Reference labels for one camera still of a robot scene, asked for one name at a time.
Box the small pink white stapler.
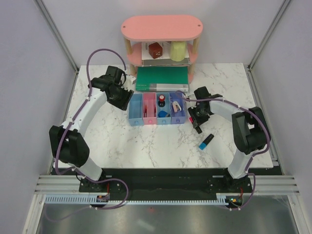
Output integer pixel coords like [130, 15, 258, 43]
[172, 100, 182, 113]

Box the blue grey eraser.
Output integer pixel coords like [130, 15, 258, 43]
[158, 111, 170, 118]

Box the brown cube box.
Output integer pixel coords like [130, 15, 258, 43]
[148, 42, 163, 59]

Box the pink three-tier shelf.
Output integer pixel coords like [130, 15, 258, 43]
[121, 15, 203, 83]

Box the green box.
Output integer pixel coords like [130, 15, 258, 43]
[136, 66, 189, 92]

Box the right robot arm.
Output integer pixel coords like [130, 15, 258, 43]
[188, 86, 271, 192]

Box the pale yellow cup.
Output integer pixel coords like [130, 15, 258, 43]
[170, 41, 186, 61]

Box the white cable duct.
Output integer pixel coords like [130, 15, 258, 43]
[44, 194, 229, 205]

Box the red orange-tip pen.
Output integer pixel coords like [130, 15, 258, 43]
[143, 106, 147, 118]

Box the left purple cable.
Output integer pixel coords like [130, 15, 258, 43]
[44, 48, 129, 222]

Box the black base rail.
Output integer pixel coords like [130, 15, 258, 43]
[78, 167, 283, 195]

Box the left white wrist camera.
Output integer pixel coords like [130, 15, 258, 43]
[124, 75, 137, 86]

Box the four-compartment blue pink organizer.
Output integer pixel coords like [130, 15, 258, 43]
[128, 92, 187, 126]

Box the blue black highlighter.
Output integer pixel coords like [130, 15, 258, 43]
[199, 134, 214, 150]

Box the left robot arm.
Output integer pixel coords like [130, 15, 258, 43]
[49, 66, 134, 192]

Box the pink black highlighter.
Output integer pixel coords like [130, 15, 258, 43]
[189, 117, 202, 134]

